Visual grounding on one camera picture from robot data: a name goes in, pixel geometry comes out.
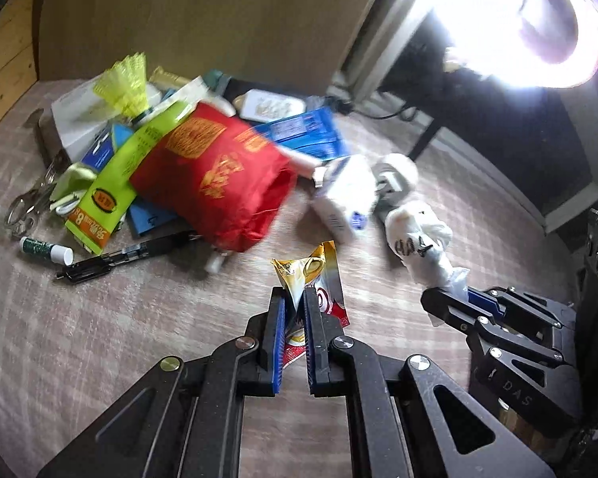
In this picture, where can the white power adapter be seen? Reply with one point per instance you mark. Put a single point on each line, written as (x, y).
(396, 177)

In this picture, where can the metal scissors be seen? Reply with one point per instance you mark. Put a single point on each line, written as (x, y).
(23, 214)

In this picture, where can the green yellow packet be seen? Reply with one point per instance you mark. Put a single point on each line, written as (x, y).
(98, 213)

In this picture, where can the ring light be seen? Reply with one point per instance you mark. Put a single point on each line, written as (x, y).
(521, 43)

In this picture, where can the gold red snack wrapper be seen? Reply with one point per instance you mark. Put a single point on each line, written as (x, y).
(320, 272)

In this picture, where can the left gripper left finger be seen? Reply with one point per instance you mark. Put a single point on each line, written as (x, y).
(272, 343)

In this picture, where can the wooden cabinet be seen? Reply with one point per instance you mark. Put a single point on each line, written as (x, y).
(294, 44)

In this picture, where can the white paper box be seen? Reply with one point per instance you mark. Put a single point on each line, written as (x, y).
(74, 120)

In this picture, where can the yellow green shuttlecock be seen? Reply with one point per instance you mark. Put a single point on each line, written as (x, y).
(124, 86)

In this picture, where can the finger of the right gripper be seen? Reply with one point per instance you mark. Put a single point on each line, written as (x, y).
(484, 301)

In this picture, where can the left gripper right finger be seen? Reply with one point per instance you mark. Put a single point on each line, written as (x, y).
(325, 378)

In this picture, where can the blue card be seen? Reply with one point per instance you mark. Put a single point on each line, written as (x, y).
(144, 217)

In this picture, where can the black pen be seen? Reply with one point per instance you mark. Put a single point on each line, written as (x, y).
(95, 267)

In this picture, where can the small green white tube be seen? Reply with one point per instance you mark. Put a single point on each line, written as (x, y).
(58, 254)

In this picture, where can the white plastic bag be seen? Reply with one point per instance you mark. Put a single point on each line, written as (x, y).
(420, 240)

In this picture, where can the red fabric bag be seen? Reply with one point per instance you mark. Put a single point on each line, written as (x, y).
(220, 175)

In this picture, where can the white tissue packet blue logo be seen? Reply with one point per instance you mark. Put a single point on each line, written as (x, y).
(346, 197)

